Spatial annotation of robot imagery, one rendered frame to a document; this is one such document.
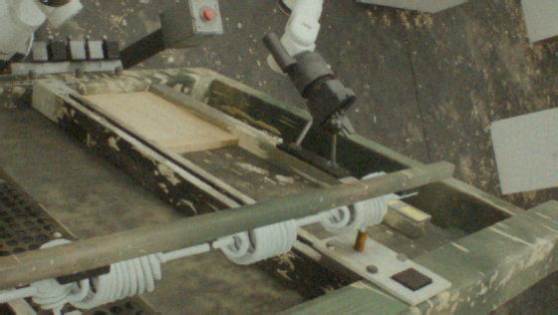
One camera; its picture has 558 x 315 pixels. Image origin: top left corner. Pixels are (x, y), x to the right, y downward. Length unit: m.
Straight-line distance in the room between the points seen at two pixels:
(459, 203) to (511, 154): 3.80
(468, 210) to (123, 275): 1.04
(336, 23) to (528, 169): 2.05
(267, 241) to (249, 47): 2.79
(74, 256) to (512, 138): 4.92
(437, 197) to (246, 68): 2.04
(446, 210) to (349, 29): 2.71
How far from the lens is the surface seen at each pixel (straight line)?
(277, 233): 0.79
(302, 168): 1.53
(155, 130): 1.65
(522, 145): 5.32
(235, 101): 2.03
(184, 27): 2.13
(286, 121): 1.89
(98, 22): 3.03
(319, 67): 1.49
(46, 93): 1.71
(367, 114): 4.12
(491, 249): 1.16
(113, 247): 0.59
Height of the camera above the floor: 2.49
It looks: 45 degrees down
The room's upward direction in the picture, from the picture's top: 77 degrees clockwise
